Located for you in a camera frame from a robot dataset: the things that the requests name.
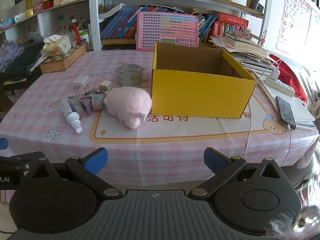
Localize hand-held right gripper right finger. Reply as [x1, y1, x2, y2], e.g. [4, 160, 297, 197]
[189, 147, 288, 200]

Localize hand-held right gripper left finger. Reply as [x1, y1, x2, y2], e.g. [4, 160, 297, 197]
[24, 148, 123, 198]

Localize white spray bottle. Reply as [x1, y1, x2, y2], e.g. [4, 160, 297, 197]
[60, 99, 83, 134]

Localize grey toy truck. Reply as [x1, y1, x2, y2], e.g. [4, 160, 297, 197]
[80, 86, 109, 116]

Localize small white printed box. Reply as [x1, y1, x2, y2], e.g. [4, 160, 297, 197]
[67, 94, 87, 107]

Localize pink plush pig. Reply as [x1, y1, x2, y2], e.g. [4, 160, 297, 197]
[103, 87, 153, 131]

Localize yellow cardboard box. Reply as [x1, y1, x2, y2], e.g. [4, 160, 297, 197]
[151, 42, 257, 119]

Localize large white charger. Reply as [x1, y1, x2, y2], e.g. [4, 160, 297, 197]
[72, 75, 90, 91]

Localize clear tape roll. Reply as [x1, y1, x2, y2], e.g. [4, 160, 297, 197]
[116, 64, 144, 87]

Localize pink checked tablecloth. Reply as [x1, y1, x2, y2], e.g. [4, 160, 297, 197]
[0, 49, 320, 187]

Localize black side table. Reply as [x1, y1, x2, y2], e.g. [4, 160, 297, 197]
[0, 76, 28, 113]

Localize smartphone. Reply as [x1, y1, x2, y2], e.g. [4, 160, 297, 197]
[275, 95, 297, 130]

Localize pile of clothes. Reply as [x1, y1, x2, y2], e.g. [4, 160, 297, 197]
[0, 32, 48, 81]

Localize white power strip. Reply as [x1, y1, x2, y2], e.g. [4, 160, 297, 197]
[264, 76, 296, 98]

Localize white notebooks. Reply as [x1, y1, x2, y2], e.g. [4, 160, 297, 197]
[255, 77, 316, 131]

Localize wooden chess box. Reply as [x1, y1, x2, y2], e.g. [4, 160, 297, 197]
[39, 43, 89, 74]

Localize white plugged charger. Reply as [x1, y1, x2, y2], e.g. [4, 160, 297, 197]
[271, 66, 282, 81]

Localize stack of papers and books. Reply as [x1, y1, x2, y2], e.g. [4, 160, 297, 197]
[209, 34, 276, 76]

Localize tissue box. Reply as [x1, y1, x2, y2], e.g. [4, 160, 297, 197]
[43, 35, 72, 57]

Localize red cloth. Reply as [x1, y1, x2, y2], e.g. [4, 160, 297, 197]
[269, 54, 307, 103]

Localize green white box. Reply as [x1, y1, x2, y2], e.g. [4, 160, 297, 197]
[78, 29, 90, 43]

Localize row of blue books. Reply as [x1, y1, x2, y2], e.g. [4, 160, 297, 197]
[100, 5, 141, 40]

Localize pink learning tablet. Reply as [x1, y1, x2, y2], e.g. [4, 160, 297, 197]
[136, 11, 199, 52]

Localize red boxes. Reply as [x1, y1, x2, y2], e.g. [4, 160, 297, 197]
[209, 12, 249, 38]

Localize white phone cable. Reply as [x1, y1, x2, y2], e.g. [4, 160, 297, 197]
[279, 123, 292, 167]

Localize alphabet wall poster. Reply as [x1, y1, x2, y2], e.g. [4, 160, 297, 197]
[275, 0, 320, 56]

